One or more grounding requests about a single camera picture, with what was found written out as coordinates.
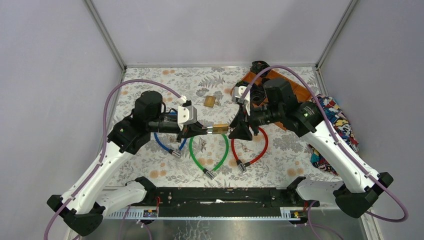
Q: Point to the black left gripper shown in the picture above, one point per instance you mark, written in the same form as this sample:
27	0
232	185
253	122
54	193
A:
182	131

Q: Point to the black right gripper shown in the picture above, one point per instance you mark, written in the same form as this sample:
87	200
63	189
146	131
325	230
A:
241	131

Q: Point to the plain brass padlock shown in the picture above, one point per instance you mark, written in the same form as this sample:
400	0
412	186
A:
221	128

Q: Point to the blue cable lock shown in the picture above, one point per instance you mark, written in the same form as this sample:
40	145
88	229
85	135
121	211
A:
170	145

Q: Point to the brass padlock with label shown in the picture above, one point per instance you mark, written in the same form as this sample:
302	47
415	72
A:
209	100

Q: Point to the red cable lock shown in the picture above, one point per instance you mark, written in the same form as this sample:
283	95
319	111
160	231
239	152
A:
259	145

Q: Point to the green cable lock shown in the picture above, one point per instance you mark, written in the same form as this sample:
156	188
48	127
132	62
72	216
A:
209	153

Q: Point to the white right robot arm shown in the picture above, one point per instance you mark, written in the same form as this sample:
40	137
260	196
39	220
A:
360	185

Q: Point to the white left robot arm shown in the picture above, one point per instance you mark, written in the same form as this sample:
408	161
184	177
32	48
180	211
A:
82	207

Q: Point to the silver padlock keys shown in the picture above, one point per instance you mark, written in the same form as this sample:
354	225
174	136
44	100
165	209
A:
245	148

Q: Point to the rolled dark tie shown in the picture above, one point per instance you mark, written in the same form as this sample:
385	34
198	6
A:
257	95

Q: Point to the black object behind tray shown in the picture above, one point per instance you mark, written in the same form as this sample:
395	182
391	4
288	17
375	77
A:
258	66

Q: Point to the wooden compartment tray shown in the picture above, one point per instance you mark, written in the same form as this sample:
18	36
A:
302	94

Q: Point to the colourful patterned cloth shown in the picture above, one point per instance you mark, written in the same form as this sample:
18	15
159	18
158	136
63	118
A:
341	125

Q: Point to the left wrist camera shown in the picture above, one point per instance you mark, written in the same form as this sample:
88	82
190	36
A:
186	115

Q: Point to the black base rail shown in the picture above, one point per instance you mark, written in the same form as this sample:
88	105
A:
229	202

